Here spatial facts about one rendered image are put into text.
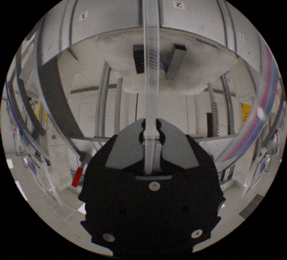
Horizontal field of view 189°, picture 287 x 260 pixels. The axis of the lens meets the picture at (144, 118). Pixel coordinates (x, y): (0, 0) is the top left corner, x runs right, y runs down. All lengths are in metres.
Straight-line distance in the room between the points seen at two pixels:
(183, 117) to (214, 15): 1.95
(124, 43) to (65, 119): 0.34
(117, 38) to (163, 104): 1.70
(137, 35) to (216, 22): 0.31
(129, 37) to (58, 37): 0.30
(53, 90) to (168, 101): 1.92
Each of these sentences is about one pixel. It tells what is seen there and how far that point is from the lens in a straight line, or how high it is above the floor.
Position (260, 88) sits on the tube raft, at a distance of 0.25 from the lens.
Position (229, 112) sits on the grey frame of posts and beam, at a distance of 0.66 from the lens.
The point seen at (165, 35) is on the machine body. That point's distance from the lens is 0.40.
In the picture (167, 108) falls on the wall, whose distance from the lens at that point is 1.95.
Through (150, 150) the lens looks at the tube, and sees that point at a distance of 0.18.
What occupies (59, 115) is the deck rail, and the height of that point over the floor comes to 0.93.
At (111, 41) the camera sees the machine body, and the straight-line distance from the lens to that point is 0.43.
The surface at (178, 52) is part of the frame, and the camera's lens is 0.41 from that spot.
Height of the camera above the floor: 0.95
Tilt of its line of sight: 7 degrees down
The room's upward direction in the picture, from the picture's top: 180 degrees counter-clockwise
